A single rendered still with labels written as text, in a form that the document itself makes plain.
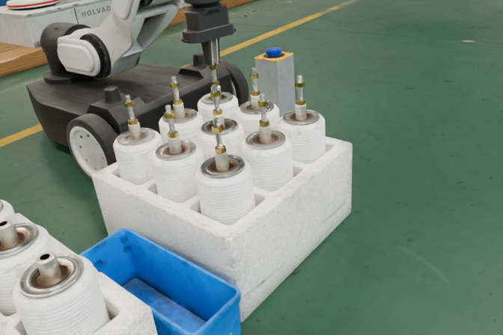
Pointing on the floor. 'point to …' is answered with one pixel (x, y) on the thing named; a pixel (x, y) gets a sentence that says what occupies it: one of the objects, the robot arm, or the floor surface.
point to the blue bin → (168, 286)
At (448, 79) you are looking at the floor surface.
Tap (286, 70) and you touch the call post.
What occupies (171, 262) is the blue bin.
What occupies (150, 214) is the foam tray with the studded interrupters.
